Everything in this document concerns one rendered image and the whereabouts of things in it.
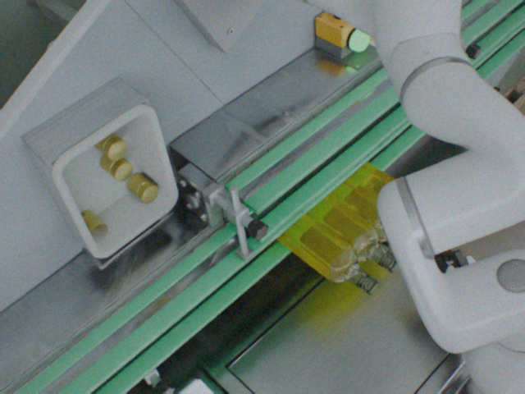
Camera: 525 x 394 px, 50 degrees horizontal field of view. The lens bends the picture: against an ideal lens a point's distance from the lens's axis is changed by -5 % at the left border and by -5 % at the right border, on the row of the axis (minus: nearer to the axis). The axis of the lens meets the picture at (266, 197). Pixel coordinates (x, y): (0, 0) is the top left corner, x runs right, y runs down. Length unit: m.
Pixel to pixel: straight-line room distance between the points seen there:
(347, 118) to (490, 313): 0.57
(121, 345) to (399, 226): 0.53
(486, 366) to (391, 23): 0.43
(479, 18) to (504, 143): 0.84
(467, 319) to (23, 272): 0.70
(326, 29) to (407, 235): 0.67
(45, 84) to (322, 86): 0.51
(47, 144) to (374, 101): 0.59
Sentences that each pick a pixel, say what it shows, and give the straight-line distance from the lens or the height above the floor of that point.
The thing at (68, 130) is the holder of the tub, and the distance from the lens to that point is 0.84.
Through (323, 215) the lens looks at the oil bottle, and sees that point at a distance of 1.05.
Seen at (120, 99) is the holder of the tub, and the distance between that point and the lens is 0.86.
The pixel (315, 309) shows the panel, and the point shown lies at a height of 1.05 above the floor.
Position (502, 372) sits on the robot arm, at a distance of 0.77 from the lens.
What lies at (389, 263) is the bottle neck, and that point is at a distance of 1.02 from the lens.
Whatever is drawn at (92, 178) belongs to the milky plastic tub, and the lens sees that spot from 0.94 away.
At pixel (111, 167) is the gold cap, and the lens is 0.91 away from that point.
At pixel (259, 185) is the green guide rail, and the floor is 0.93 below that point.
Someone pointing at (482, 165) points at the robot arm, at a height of 1.29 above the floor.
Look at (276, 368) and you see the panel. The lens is 1.07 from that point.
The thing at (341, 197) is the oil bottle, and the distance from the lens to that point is 1.08.
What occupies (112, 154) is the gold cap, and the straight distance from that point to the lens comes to 0.88.
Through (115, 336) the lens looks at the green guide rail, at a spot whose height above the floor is 0.92.
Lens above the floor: 1.43
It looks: 30 degrees down
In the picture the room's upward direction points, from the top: 126 degrees clockwise
